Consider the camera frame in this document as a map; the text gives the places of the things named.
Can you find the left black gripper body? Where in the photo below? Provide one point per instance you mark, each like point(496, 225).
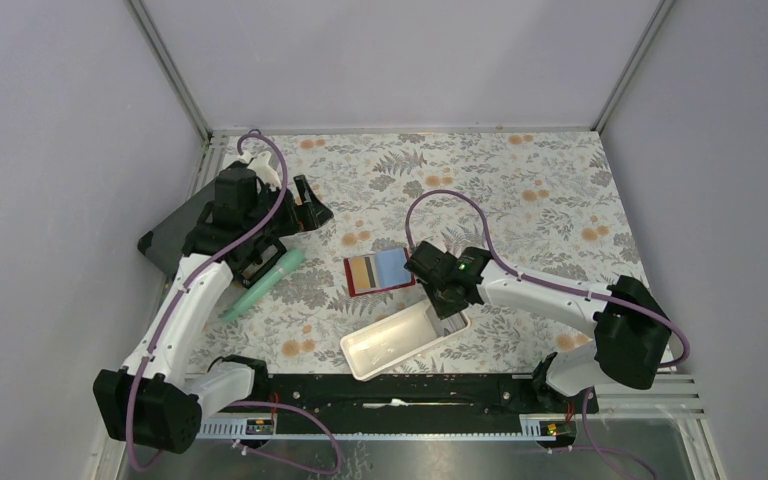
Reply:
point(285, 221)

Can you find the floral table mat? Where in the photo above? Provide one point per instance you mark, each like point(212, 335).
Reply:
point(548, 199)

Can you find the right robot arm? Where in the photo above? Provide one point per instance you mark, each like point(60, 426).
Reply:
point(627, 328)

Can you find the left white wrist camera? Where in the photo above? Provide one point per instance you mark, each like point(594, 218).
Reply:
point(264, 164)

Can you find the white plastic tray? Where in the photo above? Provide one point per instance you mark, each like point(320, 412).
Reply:
point(377, 348)

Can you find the red card holder wallet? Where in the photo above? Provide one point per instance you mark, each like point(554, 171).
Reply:
point(378, 272)

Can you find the silver VIP card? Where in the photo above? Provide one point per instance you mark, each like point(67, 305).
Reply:
point(453, 324)

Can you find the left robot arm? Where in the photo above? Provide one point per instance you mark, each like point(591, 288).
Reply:
point(148, 400)

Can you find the black hard case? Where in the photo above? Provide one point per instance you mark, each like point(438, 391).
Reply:
point(214, 217)

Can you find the mint green tube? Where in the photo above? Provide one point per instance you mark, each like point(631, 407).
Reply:
point(286, 264)

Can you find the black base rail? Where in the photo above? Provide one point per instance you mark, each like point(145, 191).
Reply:
point(491, 406)

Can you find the gold credit card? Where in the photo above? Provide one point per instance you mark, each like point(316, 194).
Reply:
point(362, 274)

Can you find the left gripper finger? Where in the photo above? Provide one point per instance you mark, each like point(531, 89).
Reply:
point(305, 192)
point(312, 216)

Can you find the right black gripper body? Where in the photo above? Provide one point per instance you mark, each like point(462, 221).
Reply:
point(444, 304)

